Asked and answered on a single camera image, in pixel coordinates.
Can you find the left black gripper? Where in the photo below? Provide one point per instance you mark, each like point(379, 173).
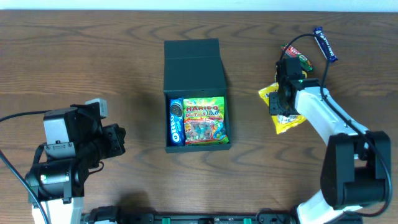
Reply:
point(112, 140)

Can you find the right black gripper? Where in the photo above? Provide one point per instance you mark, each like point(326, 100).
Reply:
point(277, 103)

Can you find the yellow Hacks candy bag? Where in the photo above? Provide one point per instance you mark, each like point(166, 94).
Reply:
point(282, 123)

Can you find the green Haribo gummy bag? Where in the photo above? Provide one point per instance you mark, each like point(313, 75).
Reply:
point(203, 120)

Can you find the blue Oreo cookie pack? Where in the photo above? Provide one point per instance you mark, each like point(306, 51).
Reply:
point(177, 133)

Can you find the black gift box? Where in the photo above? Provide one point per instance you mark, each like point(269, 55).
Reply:
point(194, 69)

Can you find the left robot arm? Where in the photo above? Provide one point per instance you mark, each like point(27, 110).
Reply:
point(76, 145)

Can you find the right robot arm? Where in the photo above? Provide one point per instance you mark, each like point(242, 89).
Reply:
point(356, 170)

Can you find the red green snack bar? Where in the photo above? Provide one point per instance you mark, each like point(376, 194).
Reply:
point(292, 52)

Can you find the dark blue chocolate bar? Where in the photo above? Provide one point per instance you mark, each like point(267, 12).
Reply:
point(324, 45)

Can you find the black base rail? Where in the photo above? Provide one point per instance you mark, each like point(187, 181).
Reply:
point(114, 214)

